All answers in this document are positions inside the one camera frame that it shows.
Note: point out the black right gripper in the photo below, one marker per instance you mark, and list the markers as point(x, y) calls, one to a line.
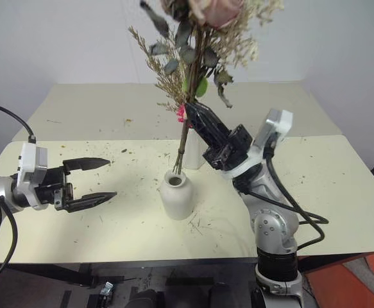
point(230, 150)

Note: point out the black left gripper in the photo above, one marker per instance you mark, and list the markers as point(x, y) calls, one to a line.
point(53, 186)

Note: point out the dried pink rose bouquet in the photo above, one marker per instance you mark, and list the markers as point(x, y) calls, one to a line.
point(195, 57)

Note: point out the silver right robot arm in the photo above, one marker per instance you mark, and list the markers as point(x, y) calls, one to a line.
point(270, 228)

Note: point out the tall white ceramic vase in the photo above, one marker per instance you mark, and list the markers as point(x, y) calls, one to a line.
point(193, 154)

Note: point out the round white ceramic vase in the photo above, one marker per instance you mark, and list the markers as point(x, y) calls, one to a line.
point(177, 199)

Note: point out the small metal clip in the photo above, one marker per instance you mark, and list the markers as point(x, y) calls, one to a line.
point(106, 288)

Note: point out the dark rounded shape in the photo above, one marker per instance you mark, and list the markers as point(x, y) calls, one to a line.
point(146, 299)

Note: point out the orange and grey floor mat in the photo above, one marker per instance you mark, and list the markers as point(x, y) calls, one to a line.
point(350, 279)

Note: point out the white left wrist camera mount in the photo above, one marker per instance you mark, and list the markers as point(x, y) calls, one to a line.
point(29, 158)

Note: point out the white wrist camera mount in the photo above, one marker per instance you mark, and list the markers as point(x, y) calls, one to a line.
point(278, 123)
point(29, 158)

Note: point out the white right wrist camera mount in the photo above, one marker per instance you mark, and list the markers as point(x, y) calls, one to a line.
point(278, 123)

